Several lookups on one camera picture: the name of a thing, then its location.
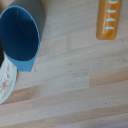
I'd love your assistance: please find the white floral rimmed plate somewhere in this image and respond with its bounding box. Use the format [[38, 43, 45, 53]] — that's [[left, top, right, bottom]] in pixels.
[[0, 54, 18, 105]]

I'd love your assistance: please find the orange bread with white stripes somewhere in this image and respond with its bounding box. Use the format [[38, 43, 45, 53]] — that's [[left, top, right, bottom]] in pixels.
[[96, 0, 123, 41]]

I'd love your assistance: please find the blue cup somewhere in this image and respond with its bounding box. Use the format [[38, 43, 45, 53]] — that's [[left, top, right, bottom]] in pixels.
[[0, 0, 46, 73]]

